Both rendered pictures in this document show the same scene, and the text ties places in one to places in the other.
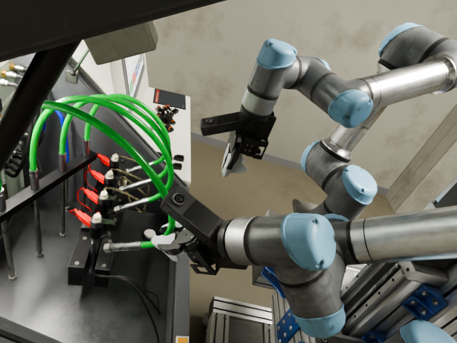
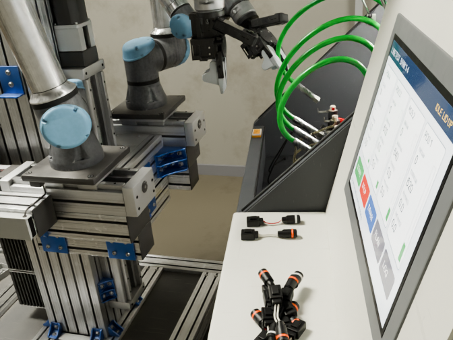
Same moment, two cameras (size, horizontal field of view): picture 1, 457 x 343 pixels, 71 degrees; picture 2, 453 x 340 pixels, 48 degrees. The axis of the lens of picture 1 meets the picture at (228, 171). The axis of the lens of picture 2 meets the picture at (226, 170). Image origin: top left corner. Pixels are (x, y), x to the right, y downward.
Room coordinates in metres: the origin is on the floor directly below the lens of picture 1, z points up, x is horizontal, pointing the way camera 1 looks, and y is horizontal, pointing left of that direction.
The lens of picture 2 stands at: (1.86, 0.60, 1.60)
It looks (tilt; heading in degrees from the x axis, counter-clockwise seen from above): 25 degrees down; 207
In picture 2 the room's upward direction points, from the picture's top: 5 degrees counter-clockwise
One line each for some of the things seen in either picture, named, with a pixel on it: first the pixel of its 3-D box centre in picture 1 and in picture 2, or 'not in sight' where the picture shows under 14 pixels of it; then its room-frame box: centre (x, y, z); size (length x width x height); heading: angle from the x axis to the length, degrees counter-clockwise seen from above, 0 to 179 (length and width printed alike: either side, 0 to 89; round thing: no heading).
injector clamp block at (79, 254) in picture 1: (101, 234); not in sight; (0.61, 0.29, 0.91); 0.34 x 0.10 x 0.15; 18
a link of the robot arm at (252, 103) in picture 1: (258, 101); (208, 2); (0.71, -0.01, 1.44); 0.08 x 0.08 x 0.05
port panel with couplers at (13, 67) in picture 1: (11, 109); not in sight; (0.64, 0.58, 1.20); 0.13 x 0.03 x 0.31; 18
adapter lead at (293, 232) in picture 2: (168, 155); (268, 233); (0.99, 0.24, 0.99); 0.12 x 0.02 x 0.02; 110
